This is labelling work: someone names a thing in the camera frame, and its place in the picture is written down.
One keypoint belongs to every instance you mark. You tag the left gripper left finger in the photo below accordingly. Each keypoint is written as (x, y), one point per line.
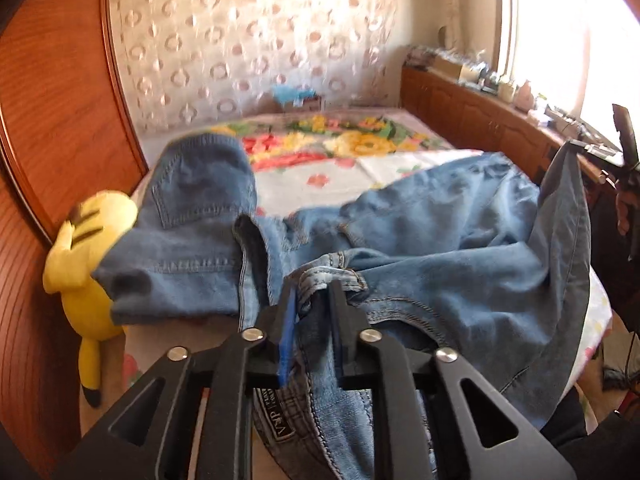
(190, 414)

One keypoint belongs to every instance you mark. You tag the floral bed cover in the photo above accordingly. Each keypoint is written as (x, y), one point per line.
(297, 171)

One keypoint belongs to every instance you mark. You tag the right hand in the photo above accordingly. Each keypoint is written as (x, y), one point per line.
(626, 202)

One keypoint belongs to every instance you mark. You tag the yellow plush toy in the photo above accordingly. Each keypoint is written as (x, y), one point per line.
(91, 229)

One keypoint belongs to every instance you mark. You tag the sheer circle pattern curtain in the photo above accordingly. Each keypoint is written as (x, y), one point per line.
(184, 63)

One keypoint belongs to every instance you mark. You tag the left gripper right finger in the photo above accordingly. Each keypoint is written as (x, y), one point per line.
(434, 415)

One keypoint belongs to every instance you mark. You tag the blue denim jeans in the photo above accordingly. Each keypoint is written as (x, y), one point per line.
(180, 259)
(469, 255)

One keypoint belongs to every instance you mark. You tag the wooden sideboard cabinet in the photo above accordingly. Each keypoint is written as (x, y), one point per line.
(471, 119)

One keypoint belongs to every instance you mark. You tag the wooden slatted wardrobe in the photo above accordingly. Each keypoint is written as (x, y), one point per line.
(65, 134)

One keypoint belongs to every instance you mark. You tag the blue tissue box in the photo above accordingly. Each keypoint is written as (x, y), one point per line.
(293, 98)

